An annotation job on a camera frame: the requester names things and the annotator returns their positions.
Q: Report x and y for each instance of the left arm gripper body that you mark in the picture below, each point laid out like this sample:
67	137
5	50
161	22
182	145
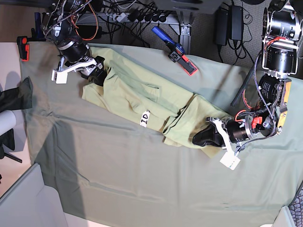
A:
246	130

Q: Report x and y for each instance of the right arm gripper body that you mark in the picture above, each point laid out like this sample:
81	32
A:
80	52

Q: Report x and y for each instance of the light green T-shirt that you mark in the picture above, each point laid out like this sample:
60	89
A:
151	101

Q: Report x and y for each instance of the robot arm at left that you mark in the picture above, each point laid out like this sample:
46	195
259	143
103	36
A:
278	59

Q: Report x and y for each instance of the robot arm at right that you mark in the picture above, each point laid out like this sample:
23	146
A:
59	27

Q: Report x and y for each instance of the white power strip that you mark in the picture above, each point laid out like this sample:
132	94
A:
140	17

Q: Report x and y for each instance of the dark cloth hanging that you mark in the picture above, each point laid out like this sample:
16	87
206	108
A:
18	98

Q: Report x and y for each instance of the blue orange bar clamp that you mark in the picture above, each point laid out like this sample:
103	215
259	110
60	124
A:
177	52

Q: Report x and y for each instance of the grey-green table cloth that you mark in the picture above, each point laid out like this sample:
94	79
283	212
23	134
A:
112	171

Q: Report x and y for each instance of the white cylinder roll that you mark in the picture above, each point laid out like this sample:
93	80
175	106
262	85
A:
7	121

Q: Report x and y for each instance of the patterned chair corner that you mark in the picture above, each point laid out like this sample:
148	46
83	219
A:
296	207

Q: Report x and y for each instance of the black power brick pair left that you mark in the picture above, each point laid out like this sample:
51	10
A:
221	27

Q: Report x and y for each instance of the black power brick pair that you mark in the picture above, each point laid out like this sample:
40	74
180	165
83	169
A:
221	27
236	22

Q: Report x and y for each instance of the black power brick pair right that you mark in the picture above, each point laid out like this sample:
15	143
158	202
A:
236	22

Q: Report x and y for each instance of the grey white bin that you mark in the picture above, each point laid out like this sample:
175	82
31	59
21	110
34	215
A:
31	203

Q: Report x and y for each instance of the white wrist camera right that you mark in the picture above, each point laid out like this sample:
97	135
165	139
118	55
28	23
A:
60	77

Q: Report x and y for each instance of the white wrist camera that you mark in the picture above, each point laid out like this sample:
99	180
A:
60	77
229	160

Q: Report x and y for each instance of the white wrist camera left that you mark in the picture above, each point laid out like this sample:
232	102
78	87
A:
229	160

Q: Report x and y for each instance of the aluminium frame post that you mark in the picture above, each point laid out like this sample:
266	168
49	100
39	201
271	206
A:
186	20

